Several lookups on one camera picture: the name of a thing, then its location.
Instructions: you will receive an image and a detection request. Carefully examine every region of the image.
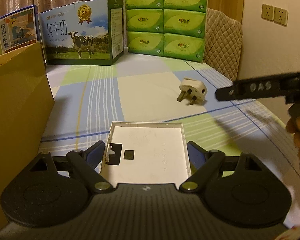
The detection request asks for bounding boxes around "white square tray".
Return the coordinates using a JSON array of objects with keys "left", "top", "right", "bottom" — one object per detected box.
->
[{"left": 100, "top": 121, "right": 191, "bottom": 187}]

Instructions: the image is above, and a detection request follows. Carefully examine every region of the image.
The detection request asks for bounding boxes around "white three-pin plug adapter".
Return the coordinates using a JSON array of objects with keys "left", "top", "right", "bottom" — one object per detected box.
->
[{"left": 177, "top": 77, "right": 207, "bottom": 105}]

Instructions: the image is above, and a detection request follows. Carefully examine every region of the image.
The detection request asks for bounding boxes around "quilted beige chair cushion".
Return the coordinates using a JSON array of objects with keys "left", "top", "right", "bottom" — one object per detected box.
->
[{"left": 204, "top": 9, "right": 243, "bottom": 81}]

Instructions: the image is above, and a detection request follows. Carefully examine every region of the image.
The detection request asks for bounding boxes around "checkered tablecloth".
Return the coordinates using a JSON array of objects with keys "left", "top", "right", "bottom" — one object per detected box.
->
[{"left": 38, "top": 52, "right": 298, "bottom": 228}]

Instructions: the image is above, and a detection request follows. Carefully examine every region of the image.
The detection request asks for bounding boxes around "open cardboard box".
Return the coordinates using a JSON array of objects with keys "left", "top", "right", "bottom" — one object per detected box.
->
[{"left": 0, "top": 42, "right": 55, "bottom": 235}]

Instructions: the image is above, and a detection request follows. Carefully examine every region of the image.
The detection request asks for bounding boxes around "green tissue pack bundle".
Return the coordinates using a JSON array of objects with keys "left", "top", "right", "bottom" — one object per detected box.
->
[{"left": 125, "top": 0, "right": 208, "bottom": 62}]

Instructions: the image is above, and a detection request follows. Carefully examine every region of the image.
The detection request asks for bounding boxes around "cow picture milk box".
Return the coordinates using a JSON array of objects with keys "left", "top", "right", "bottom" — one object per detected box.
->
[{"left": 38, "top": 0, "right": 125, "bottom": 66}]

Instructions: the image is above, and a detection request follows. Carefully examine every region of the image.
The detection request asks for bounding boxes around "blue milk carton box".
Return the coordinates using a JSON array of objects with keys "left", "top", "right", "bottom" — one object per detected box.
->
[{"left": 0, "top": 5, "right": 40, "bottom": 55}]

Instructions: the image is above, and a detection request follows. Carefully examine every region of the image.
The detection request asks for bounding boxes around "double wall socket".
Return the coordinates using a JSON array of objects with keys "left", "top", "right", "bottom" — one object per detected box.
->
[{"left": 261, "top": 4, "right": 288, "bottom": 26}]

